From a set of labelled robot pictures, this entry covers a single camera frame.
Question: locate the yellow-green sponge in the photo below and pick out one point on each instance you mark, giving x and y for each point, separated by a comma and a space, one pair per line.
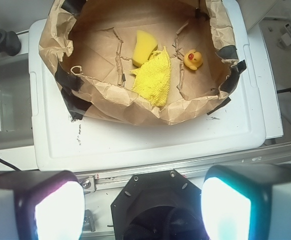
146, 43

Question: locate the white plastic tray lid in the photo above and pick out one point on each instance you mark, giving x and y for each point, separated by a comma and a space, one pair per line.
251, 117

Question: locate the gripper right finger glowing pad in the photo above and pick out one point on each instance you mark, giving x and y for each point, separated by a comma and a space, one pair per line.
247, 202

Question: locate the yellow rubber duck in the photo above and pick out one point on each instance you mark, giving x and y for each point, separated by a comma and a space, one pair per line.
193, 59

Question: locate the yellow knitted cloth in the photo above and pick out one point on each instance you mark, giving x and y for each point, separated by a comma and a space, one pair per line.
152, 79

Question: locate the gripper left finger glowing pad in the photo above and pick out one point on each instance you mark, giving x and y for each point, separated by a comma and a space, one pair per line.
41, 205

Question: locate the clear plastic bin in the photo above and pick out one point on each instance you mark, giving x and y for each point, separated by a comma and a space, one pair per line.
16, 128

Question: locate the brown paper bag basin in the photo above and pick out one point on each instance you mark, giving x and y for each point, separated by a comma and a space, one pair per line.
88, 45

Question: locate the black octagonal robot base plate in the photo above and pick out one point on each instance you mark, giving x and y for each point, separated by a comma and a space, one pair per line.
160, 205

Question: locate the black clamp knob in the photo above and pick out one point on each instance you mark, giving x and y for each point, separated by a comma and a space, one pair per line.
9, 43

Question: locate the metal corner bracket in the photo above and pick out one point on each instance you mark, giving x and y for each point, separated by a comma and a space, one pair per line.
88, 183

